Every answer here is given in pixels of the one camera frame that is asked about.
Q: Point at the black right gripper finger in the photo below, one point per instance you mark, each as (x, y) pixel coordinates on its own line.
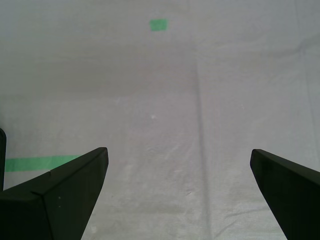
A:
(62, 200)
(295, 195)

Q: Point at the black perforated plastic basket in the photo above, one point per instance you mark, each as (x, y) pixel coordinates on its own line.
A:
(2, 160)

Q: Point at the long green tape strip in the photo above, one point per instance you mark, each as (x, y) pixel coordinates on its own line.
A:
(30, 163)

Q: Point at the small green tape mark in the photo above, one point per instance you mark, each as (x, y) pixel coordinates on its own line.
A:
(158, 25)

